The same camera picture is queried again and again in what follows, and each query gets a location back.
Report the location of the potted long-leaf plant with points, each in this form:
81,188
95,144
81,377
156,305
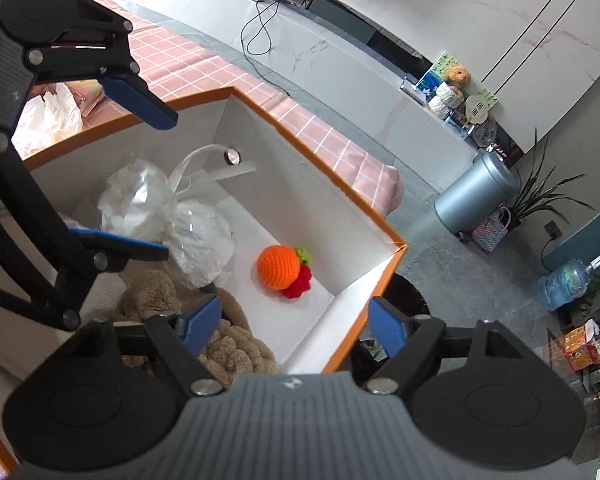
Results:
535,195

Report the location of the yellow cleaning cloth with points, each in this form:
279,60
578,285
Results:
92,95

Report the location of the black round bin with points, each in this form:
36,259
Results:
410,300

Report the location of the black wall socket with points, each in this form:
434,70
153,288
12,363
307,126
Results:
553,228

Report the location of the orange patterned carton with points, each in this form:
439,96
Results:
577,347

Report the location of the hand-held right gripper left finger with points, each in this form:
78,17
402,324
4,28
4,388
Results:
202,325

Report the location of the pink checked tablecloth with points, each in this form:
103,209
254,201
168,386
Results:
190,60

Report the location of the silver metal bin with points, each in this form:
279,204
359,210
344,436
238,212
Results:
472,192

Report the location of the white plastic bag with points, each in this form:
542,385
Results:
50,120

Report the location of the white knitted pot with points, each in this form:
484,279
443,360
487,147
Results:
445,97

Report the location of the clear bubble wrap bag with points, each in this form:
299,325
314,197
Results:
130,200

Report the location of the small brown teddy bear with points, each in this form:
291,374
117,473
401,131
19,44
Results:
457,75

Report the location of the blue water bottle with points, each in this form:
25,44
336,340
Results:
565,282

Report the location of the orange crocheted fruit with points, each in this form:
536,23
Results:
277,267

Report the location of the round white hand fan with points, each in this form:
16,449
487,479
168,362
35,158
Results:
477,108

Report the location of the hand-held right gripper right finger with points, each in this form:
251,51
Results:
385,330

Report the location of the brown plush toy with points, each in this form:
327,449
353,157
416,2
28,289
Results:
240,350

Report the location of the orange cardboard box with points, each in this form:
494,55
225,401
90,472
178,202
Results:
280,170

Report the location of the blue green painting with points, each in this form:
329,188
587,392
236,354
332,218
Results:
432,75

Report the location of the woven plastic basket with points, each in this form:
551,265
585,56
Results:
491,232

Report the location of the white marble TV cabinet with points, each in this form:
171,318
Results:
330,70

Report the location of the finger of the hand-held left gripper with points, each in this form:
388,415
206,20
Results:
140,102
115,244

